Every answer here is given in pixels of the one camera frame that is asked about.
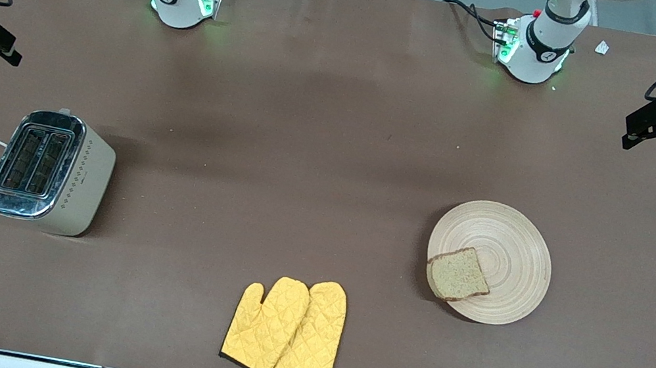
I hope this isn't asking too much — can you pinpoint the brown bread slice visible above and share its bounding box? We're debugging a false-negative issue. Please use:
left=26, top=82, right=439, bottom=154
left=421, top=240, right=497, bottom=309

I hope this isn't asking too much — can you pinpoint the black left base cable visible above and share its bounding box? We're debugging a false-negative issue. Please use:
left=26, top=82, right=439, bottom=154
left=438, top=0, right=506, bottom=44

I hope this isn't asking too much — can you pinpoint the beige chrome two-slot toaster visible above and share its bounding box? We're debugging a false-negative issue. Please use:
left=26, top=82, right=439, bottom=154
left=0, top=98, right=124, bottom=243

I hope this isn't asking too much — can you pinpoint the round pale wooden plate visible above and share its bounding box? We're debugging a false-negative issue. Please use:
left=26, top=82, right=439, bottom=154
left=417, top=193, right=562, bottom=334

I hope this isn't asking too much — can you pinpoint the yellow quilted oven mitt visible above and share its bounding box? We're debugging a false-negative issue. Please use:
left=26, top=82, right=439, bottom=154
left=218, top=268, right=314, bottom=368
left=273, top=274, right=357, bottom=368

